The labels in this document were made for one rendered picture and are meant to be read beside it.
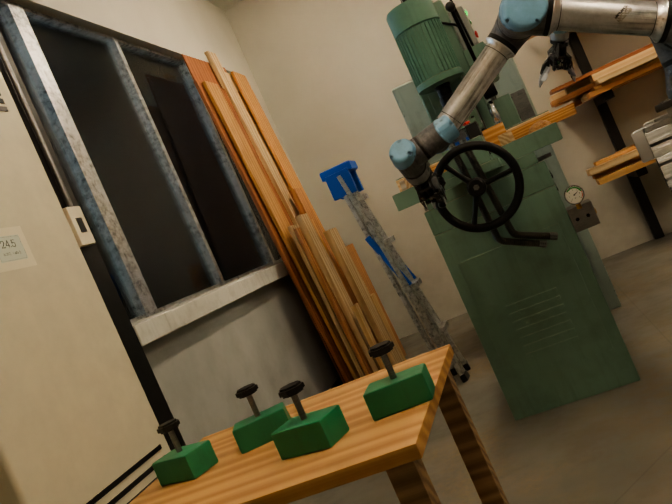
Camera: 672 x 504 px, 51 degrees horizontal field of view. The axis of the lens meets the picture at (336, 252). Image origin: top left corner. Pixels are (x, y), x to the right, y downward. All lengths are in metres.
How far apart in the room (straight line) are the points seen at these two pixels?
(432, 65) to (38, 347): 1.61
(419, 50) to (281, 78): 2.76
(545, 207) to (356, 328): 1.62
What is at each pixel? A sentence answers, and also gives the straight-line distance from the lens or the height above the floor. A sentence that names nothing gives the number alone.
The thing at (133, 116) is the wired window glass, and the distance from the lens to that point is 3.45.
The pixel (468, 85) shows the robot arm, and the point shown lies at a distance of 2.08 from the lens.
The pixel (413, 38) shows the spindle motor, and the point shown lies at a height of 1.38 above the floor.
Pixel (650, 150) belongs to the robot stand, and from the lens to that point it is 2.17.
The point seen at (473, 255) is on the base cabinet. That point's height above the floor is 0.60.
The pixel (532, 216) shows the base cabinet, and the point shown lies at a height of 0.64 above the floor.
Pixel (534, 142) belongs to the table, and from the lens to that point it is 2.45.
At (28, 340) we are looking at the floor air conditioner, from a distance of 1.67.
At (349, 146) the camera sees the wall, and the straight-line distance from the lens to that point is 5.09.
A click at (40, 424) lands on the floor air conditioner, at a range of 1.62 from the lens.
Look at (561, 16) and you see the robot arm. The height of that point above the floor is 1.13.
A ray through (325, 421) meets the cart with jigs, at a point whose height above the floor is 0.57.
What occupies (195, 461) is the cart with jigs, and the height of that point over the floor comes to 0.56.
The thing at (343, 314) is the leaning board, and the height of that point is 0.46.
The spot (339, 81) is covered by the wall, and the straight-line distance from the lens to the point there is 5.14.
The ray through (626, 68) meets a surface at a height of 1.07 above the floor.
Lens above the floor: 0.83
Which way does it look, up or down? 1 degrees down
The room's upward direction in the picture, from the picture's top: 24 degrees counter-clockwise
